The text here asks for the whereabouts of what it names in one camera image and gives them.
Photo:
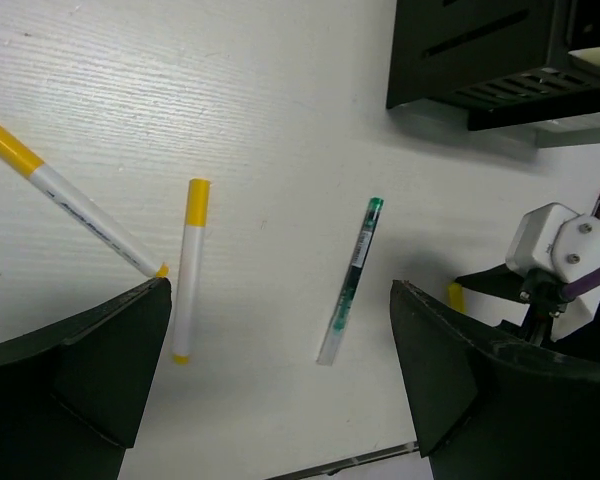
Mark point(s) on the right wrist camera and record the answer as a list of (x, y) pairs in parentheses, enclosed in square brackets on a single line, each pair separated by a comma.
[(557, 240)]

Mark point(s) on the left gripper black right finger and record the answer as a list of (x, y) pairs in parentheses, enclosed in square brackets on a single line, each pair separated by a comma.
[(487, 405)]

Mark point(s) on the black mesh organizer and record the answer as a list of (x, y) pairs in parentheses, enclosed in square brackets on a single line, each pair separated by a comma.
[(505, 63)]

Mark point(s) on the yellow cap marker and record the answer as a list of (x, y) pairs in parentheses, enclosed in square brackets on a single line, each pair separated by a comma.
[(79, 206), (195, 221), (456, 298)]

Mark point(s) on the green gel pen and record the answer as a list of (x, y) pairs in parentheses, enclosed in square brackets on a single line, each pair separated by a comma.
[(339, 319)]

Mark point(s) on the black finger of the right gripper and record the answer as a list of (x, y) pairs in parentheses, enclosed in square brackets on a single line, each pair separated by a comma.
[(499, 282)]

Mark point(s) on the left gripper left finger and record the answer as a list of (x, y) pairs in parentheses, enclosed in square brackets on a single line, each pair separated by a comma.
[(73, 394)]

